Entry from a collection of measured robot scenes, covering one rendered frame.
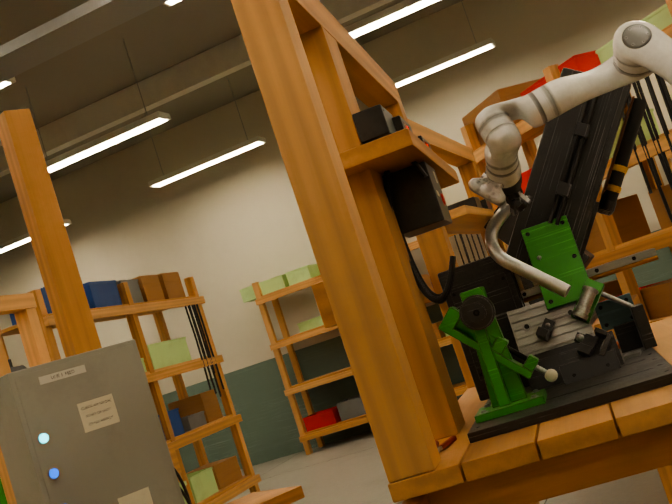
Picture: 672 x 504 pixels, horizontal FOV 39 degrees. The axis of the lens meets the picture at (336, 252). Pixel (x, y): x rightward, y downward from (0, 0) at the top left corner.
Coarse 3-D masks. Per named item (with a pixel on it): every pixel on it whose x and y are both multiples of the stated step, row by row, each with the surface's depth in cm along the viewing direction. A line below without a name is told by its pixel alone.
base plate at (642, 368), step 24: (624, 360) 223; (648, 360) 208; (576, 384) 208; (600, 384) 195; (624, 384) 183; (648, 384) 179; (528, 408) 194; (552, 408) 183; (576, 408) 182; (480, 432) 186; (504, 432) 185
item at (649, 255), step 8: (632, 256) 232; (640, 256) 232; (648, 256) 231; (656, 256) 231; (608, 264) 234; (616, 264) 233; (624, 264) 233; (632, 264) 232; (640, 264) 232; (592, 272) 234; (600, 272) 234; (608, 272) 234; (616, 272) 233; (536, 288) 238; (528, 296) 238; (536, 296) 238
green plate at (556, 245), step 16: (544, 224) 229; (560, 224) 228; (528, 240) 229; (544, 240) 228; (560, 240) 227; (544, 256) 227; (560, 256) 226; (576, 256) 225; (544, 272) 226; (560, 272) 225; (576, 272) 224; (544, 288) 225; (576, 288) 223; (560, 304) 223
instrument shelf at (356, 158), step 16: (368, 144) 203; (384, 144) 202; (400, 144) 201; (416, 144) 206; (352, 160) 203; (368, 160) 203; (384, 160) 208; (400, 160) 214; (416, 160) 221; (432, 160) 230; (448, 176) 266
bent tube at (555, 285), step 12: (504, 204) 218; (492, 216) 218; (504, 216) 217; (492, 228) 216; (492, 240) 214; (492, 252) 213; (504, 252) 213; (504, 264) 212; (516, 264) 210; (528, 276) 209; (540, 276) 208; (552, 276) 208; (552, 288) 207; (564, 288) 205
